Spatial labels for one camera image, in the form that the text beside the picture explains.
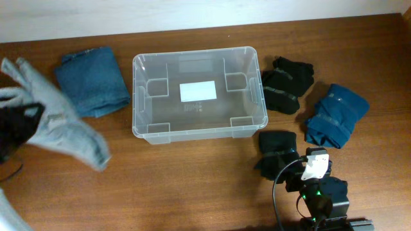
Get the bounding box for black taped garment bundle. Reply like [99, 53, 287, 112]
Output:
[261, 56, 314, 115]
[254, 131, 300, 181]

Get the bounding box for light blue jeans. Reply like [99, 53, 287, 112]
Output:
[1, 57, 110, 171]

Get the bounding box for blue taped sweater bundle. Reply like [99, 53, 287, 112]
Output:
[305, 83, 370, 149]

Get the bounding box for dark blue jeans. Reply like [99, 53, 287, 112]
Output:
[55, 47, 130, 118]

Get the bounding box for clear plastic storage container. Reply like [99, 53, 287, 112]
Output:
[132, 46, 268, 144]

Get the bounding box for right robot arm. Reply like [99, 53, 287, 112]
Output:
[286, 148, 349, 230]

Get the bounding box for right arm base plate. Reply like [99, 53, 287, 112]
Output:
[349, 219, 375, 231]

